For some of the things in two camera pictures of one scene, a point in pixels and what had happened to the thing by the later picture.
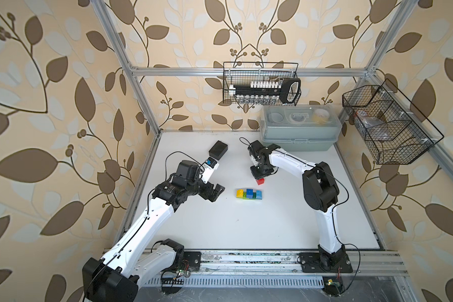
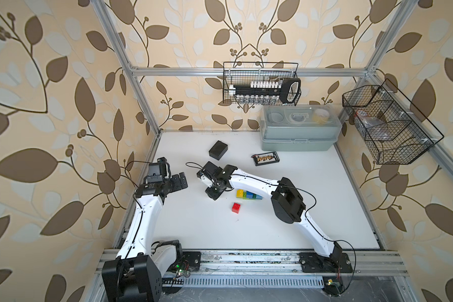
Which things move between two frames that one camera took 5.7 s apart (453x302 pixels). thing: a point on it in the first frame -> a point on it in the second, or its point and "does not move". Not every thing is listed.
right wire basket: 397,133 does not move
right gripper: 257,175 -> 212,195
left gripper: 209,194 -> 179,184
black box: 218,150 does not move
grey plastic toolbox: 301,127 does not move
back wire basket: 261,83 does not move
